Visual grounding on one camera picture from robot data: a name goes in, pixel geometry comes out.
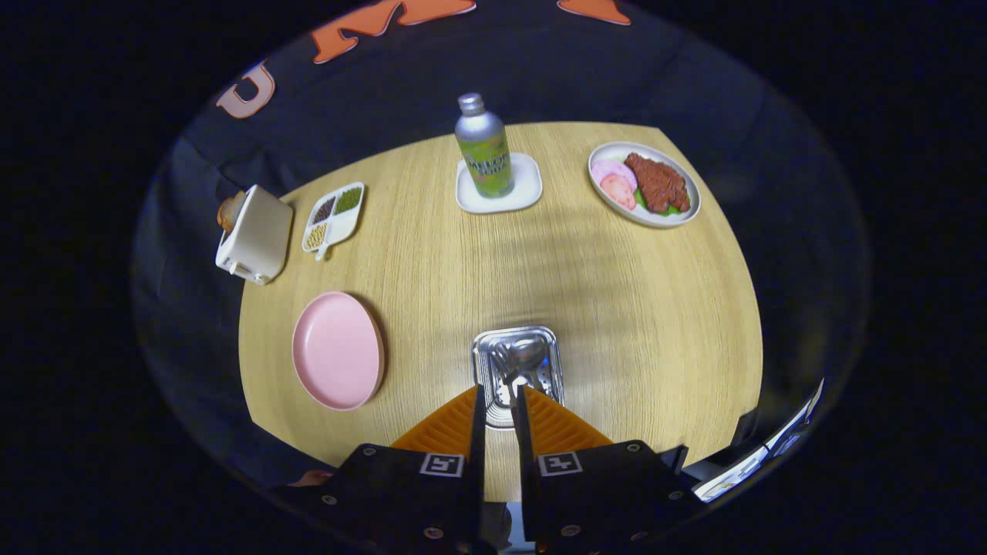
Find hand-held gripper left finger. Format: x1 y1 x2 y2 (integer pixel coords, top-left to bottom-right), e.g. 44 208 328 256
324 384 488 552

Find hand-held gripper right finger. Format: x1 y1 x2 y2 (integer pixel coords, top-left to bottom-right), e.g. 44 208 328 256
510 384 699 552

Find metal fork with wooden handle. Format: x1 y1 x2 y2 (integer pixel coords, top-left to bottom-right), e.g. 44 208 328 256
490 343 516 405

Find metal spoon with wooden handle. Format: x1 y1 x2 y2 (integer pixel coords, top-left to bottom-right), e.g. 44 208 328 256
505 338 550 409

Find pink round plate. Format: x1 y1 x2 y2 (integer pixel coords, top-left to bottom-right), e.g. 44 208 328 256
291 291 386 412

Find white square coaster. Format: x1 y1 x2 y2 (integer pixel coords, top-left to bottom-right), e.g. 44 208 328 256
456 152 544 215

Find white divided bean dish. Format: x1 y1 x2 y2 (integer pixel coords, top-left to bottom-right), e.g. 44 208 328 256
301 181 366 262

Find white round food plate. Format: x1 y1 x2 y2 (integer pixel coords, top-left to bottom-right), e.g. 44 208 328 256
588 141 702 230

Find pink ham slices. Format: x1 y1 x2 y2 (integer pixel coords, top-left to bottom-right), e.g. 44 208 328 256
591 159 639 210

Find green soda bottle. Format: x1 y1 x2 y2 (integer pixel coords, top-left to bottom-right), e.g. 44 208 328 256
454 92 516 200

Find brown meat piece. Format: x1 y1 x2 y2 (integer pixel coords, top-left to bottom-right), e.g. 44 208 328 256
623 152 689 214

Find white toaster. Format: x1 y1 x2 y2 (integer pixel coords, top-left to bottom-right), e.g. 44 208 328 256
215 184 295 286

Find toast bread slice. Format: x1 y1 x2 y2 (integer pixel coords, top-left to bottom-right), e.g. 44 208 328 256
217 190 249 234

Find black backdrop cloth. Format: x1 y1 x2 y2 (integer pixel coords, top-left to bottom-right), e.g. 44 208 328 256
131 0 872 533

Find metal wire basket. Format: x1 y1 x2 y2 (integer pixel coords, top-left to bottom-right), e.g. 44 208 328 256
472 325 565 430

